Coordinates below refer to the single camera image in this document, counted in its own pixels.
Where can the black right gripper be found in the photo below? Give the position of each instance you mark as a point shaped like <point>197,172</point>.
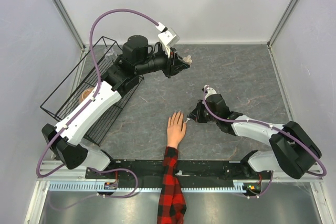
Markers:
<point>196,114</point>

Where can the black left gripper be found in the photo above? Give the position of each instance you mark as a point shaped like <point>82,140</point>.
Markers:
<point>174,63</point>

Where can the nail polish bottle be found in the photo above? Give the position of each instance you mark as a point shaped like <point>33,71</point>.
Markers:
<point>188,59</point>

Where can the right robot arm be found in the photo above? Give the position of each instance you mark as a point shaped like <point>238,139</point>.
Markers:
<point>292,150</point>

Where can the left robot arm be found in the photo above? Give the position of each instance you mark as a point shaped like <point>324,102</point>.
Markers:
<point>137,59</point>

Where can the red plaid sleeve forearm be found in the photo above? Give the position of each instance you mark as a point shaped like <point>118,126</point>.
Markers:
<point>172,205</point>

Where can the mannequin hand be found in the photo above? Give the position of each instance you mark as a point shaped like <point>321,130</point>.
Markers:
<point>176,129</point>

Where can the clear glass jar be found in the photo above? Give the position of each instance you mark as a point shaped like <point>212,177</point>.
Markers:
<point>110,55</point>

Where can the brown round container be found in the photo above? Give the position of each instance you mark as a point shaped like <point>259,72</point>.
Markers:
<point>85,94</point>

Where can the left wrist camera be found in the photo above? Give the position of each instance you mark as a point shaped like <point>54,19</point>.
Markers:
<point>167,37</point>

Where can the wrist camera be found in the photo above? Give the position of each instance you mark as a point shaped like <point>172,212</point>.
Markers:
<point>167,37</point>
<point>208,91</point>

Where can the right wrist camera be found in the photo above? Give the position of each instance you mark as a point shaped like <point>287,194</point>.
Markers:
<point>208,91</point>

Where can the aluminium slotted rail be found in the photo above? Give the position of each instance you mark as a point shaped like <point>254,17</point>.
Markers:
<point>105,187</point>

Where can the black wire basket rack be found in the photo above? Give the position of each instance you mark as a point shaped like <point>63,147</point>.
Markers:
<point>87,78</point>

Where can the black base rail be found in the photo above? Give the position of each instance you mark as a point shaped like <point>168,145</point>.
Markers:
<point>199,173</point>

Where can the aluminium corner post left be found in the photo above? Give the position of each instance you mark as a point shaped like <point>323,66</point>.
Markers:
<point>69,23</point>

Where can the aluminium corner post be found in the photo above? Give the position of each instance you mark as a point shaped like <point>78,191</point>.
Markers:
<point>283,20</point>
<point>69,23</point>

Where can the aluminium corner post right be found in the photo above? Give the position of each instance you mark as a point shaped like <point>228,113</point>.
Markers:
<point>283,20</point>

